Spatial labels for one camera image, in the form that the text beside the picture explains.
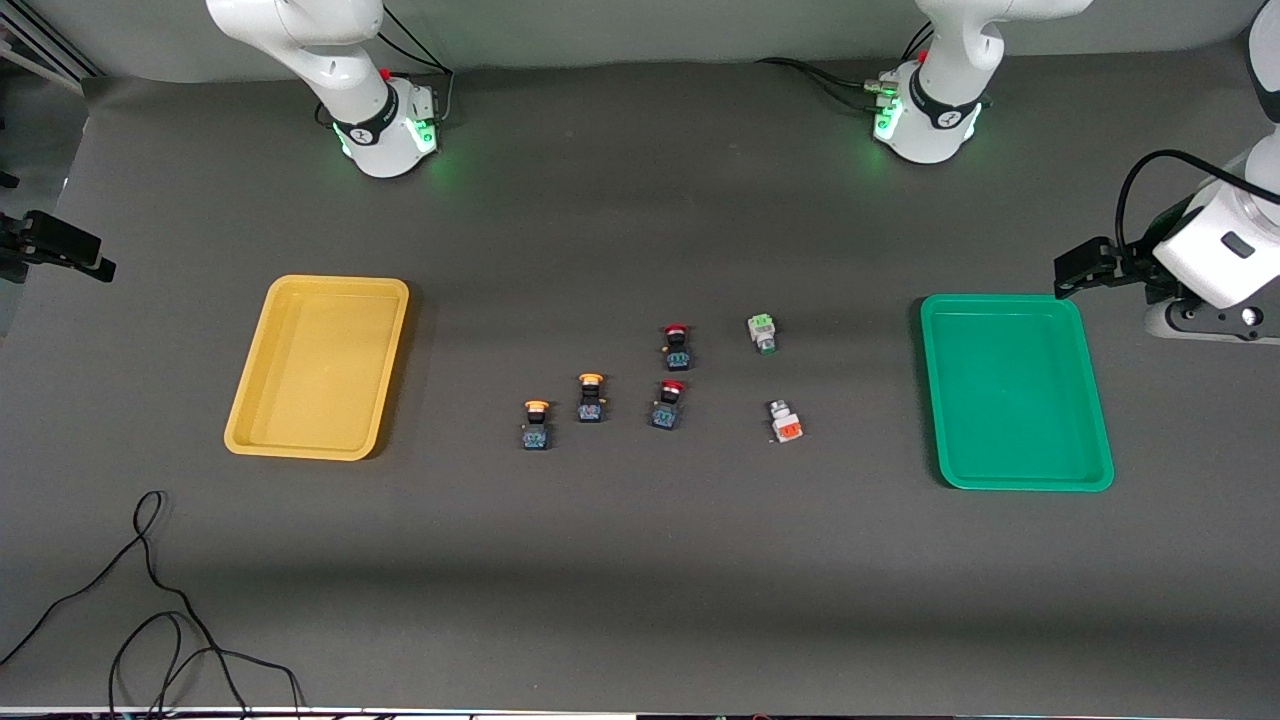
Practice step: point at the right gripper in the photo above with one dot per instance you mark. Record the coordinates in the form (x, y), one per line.
(30, 240)

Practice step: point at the aluminium frame rail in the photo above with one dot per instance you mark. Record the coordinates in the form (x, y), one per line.
(45, 45)

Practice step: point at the orange white push button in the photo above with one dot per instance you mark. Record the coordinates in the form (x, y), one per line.
(786, 422)

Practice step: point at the yellow push button switch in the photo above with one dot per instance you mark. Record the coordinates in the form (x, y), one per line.
(590, 400)
(537, 428)

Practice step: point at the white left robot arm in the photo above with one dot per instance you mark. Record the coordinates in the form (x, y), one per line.
(940, 110)

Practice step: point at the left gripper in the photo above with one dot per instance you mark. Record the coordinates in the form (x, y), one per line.
(1128, 265)

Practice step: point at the green plastic tray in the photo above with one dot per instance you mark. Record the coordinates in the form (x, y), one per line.
(1015, 390)

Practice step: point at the green white push button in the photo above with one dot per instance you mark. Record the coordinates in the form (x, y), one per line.
(763, 333)

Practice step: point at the yellow plastic tray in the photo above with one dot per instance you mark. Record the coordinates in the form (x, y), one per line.
(320, 365)

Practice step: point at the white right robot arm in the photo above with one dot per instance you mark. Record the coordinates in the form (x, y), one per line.
(330, 60)

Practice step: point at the red push button switch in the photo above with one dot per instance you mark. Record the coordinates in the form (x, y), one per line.
(668, 406)
(677, 348)

